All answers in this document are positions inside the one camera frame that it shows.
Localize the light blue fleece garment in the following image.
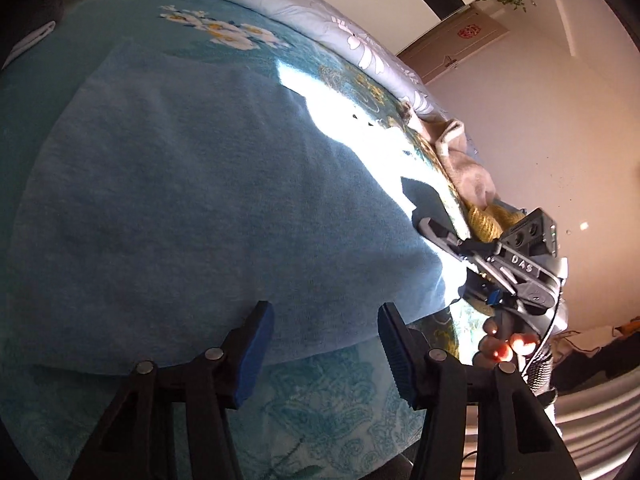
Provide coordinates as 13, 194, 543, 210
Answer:
1, 42, 446, 375

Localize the clothes pile on floor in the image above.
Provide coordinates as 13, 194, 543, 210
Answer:
551, 316, 640, 393

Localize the right hand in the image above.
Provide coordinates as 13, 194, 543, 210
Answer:
472, 318, 539, 370

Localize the beige cloth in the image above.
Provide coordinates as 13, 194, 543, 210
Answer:
399, 101, 497, 210

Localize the yellow knitted cloth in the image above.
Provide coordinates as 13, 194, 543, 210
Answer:
464, 200, 525, 243

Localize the light grey folded garment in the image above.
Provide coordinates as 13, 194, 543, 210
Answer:
2, 20, 56, 68

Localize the dark grey folded garment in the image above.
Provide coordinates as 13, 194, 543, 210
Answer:
18, 0, 64, 40

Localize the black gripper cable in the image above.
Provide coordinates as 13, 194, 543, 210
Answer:
519, 278, 564, 376

